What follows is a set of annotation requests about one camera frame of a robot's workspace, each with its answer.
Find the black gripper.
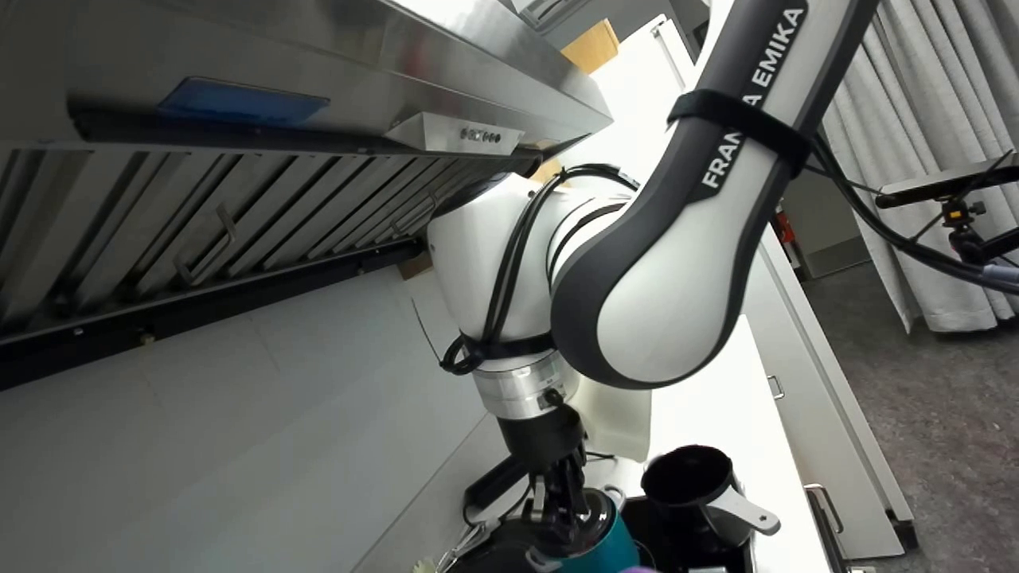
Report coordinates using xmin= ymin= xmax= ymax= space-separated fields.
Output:
xmin=501 ymin=404 xmax=594 ymax=538

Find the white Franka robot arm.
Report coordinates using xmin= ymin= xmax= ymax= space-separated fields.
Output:
xmin=426 ymin=0 xmax=879 ymax=544

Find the blue pot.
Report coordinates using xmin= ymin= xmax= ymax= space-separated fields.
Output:
xmin=525 ymin=487 xmax=639 ymax=573

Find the black power strip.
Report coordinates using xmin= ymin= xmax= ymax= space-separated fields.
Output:
xmin=463 ymin=456 xmax=525 ymax=512

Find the black induction cooktop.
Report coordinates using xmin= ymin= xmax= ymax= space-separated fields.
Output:
xmin=444 ymin=496 xmax=754 ymax=573

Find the stainless steel range hood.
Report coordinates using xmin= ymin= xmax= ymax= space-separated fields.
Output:
xmin=0 ymin=0 xmax=608 ymax=387

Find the black pot grey handle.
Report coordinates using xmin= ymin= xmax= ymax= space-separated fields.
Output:
xmin=639 ymin=447 xmax=780 ymax=567

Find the black camera on stand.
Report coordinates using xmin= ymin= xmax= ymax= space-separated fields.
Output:
xmin=877 ymin=157 xmax=1019 ymax=284

